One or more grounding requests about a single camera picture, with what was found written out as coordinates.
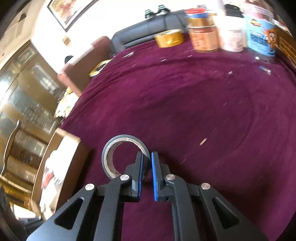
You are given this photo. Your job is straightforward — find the black tape roll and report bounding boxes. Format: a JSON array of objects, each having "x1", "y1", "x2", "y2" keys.
[{"x1": 102, "y1": 134, "x2": 151, "y2": 180}]

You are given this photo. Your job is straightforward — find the yellow black book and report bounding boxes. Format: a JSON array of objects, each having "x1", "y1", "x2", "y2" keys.
[{"x1": 89, "y1": 59, "x2": 113, "y2": 77}]

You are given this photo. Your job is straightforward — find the brown upholstered chair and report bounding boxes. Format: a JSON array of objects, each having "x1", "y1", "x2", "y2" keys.
[{"x1": 57, "y1": 36, "x2": 111, "y2": 97}]

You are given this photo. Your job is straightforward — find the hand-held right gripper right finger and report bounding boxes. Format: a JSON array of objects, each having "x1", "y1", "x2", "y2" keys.
[{"x1": 151, "y1": 151, "x2": 269, "y2": 241}]

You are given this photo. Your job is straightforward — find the wooden brick-pattern counter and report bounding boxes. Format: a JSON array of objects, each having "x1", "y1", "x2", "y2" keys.
[{"x1": 273, "y1": 17, "x2": 296, "y2": 72}]

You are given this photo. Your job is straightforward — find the blue cartoon label jar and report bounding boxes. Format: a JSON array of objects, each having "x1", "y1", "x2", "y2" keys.
[{"x1": 243, "y1": 0, "x2": 278, "y2": 63}]

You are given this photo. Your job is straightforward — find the white plastic tub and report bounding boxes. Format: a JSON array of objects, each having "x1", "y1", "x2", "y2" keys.
[{"x1": 215, "y1": 13, "x2": 246, "y2": 53}]

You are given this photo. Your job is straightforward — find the dark grey sofa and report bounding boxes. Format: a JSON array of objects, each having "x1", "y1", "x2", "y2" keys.
[{"x1": 110, "y1": 11, "x2": 188, "y2": 56}]

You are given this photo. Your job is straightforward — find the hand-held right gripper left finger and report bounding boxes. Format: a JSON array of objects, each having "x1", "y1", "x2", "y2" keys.
[{"x1": 26, "y1": 152, "x2": 143, "y2": 241}]

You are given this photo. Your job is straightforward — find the yellow tape roll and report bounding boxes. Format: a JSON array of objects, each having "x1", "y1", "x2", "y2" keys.
[{"x1": 154, "y1": 29, "x2": 185, "y2": 49}]

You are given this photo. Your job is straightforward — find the framed landscape painting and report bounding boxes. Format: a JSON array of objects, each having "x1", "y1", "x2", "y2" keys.
[{"x1": 47, "y1": 0, "x2": 99, "y2": 32}]

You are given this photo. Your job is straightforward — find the yellow patterned cloth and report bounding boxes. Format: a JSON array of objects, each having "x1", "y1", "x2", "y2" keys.
[{"x1": 55, "y1": 87, "x2": 79, "y2": 119}]

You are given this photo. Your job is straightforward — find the wooden glass-door cabinet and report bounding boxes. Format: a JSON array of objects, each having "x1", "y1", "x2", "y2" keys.
[{"x1": 0, "y1": 40, "x2": 67, "y2": 186}]

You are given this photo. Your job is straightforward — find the shallow wooden box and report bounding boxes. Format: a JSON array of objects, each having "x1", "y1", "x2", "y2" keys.
[{"x1": 30, "y1": 128, "x2": 91, "y2": 221}]

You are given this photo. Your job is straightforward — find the orange jar with red lid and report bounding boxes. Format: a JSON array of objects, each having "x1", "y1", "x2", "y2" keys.
[{"x1": 185, "y1": 8, "x2": 219, "y2": 53}]

